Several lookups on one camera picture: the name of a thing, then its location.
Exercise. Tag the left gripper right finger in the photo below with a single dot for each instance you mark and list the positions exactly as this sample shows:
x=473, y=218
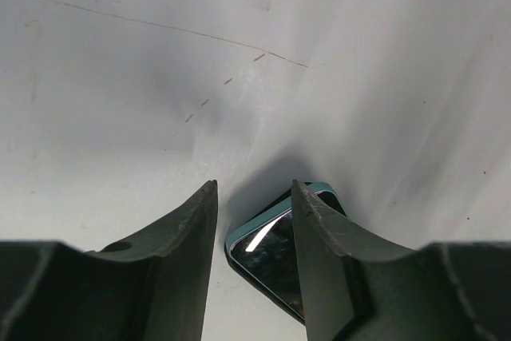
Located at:
x=356, y=285

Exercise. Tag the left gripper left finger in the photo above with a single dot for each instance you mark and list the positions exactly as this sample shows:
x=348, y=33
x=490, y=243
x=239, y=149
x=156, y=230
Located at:
x=151, y=285

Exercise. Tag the black smartphone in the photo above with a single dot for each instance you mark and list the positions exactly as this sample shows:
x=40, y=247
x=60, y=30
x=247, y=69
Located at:
x=271, y=257

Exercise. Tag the black phone case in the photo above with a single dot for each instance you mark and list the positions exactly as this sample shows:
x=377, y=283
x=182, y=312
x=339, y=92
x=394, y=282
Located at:
x=239, y=269

